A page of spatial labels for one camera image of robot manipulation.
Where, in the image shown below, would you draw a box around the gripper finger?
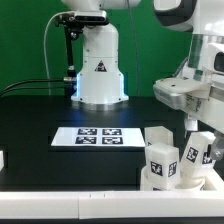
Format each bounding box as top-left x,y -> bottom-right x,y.
184,115 -> 198,131
211,131 -> 224,161

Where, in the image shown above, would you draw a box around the white marker sheet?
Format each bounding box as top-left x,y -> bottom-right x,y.
51,127 -> 145,147

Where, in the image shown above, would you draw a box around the white round stool seat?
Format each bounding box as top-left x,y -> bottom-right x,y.
140,168 -> 205,191

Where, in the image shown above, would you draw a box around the grey camera cable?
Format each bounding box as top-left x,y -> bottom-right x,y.
43,11 -> 73,97

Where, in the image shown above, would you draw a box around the white workspace border frame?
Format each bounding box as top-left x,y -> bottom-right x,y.
0,151 -> 224,219

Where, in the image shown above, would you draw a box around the black camera on stand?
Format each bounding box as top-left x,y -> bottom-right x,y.
55,11 -> 109,97

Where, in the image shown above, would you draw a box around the black cables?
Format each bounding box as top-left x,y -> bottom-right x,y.
0,78 -> 73,98

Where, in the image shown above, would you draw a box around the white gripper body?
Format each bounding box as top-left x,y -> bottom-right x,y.
183,72 -> 224,133

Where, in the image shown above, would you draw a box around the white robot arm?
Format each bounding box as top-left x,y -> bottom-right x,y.
62,0 -> 224,160

